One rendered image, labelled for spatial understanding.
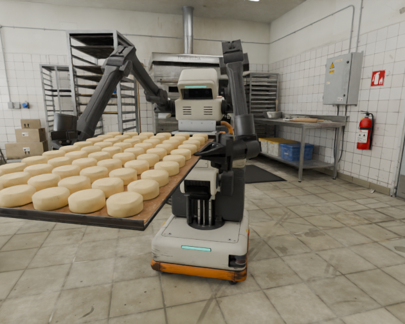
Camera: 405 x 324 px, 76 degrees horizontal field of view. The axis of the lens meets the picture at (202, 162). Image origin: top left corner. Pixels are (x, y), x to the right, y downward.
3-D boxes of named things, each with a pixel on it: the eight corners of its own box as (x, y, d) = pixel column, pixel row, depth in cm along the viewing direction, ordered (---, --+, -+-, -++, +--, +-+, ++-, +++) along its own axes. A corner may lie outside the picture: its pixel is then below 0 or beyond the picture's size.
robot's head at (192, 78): (186, 88, 162) (180, 67, 150) (219, 87, 158) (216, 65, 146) (181, 103, 154) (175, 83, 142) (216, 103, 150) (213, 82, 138)
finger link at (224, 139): (201, 169, 65) (231, 163, 70) (201, 140, 63) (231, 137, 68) (188, 163, 70) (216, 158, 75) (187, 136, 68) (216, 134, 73)
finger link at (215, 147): (201, 176, 65) (231, 171, 70) (201, 148, 63) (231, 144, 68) (188, 170, 71) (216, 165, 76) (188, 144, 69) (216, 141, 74)
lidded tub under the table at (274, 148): (265, 153, 511) (266, 139, 506) (287, 152, 523) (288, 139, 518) (276, 156, 475) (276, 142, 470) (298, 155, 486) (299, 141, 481)
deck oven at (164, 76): (156, 170, 471) (152, 51, 430) (152, 157, 585) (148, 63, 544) (237, 165, 509) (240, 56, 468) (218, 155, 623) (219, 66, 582)
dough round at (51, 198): (72, 207, 39) (69, 194, 38) (33, 215, 37) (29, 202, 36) (70, 195, 43) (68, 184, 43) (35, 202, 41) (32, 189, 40)
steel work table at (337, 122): (247, 159, 571) (248, 113, 551) (276, 157, 588) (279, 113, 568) (298, 182, 391) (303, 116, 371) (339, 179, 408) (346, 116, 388)
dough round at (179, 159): (161, 169, 57) (161, 160, 56) (164, 162, 61) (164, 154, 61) (184, 168, 56) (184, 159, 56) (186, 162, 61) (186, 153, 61)
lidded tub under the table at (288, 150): (278, 157, 468) (278, 143, 463) (300, 155, 481) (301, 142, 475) (290, 161, 432) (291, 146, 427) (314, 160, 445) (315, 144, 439)
